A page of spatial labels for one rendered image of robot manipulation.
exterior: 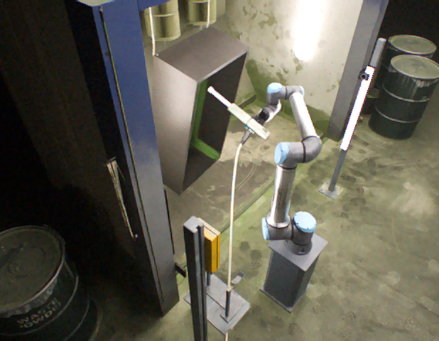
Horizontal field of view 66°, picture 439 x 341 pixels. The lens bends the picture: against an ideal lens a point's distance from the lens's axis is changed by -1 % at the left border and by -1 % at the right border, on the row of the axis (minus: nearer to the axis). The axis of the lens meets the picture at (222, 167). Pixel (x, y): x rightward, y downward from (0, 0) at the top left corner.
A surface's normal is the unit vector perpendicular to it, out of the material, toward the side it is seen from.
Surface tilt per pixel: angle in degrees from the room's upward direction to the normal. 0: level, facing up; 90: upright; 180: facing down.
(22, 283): 1
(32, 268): 1
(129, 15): 90
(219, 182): 0
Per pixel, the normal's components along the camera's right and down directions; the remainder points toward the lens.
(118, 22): 0.76, 0.46
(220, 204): 0.02, -0.73
